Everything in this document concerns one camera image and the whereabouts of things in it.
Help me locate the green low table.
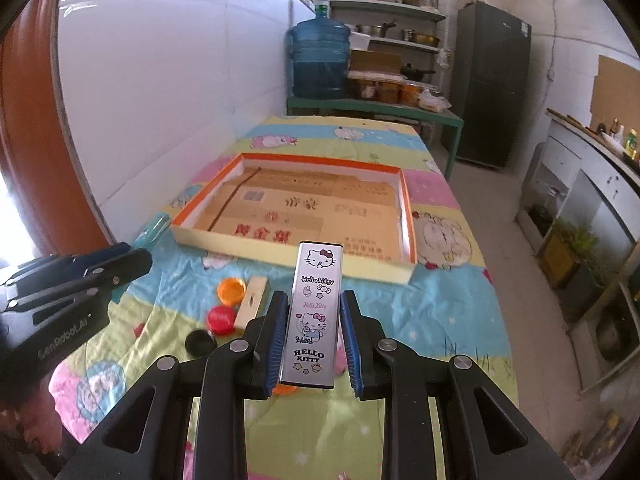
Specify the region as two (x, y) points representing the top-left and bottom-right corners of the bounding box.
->
(286, 96), (464, 180)

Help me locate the white kitchen counter cabinet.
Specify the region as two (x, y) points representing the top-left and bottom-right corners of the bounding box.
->
(514, 107), (640, 311)

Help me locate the dark refrigerator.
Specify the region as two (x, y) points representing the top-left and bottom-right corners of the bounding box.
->
(449, 2), (532, 169)

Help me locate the gold rectangular box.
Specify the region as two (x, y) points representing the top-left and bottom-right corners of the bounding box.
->
(234, 276), (268, 332)

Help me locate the black bottle cap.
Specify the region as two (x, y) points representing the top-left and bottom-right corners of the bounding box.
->
(184, 330), (218, 359)

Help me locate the orange bottle cap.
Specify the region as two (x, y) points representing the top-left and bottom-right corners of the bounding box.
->
(272, 382), (298, 396)
(216, 276), (246, 307)

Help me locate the red bottle cap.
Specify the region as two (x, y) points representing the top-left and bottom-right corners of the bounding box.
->
(205, 304), (236, 337)

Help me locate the white storage shelf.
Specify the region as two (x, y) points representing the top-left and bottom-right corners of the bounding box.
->
(330, 0), (448, 84)

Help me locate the blue water jug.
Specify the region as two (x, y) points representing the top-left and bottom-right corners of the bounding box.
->
(288, 0), (350, 100)

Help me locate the brown cardboard box on shelf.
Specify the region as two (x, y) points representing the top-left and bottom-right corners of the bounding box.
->
(349, 50), (402, 74)

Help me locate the Hello Kitty silver case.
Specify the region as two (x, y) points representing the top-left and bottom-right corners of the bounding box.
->
(280, 242), (343, 389)

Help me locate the person's left hand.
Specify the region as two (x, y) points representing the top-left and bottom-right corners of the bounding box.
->
(1, 384), (63, 454)

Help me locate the teal patterned case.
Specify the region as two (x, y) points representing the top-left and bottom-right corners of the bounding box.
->
(131, 211), (171, 252)

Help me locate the potted green plant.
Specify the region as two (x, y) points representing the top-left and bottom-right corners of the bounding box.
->
(538, 218), (599, 289)

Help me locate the orange wooden door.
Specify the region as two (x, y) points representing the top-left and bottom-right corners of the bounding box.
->
(1, 0), (110, 256)

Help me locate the orange rimmed cardboard tray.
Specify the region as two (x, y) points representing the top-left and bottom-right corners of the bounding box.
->
(171, 153), (418, 285)

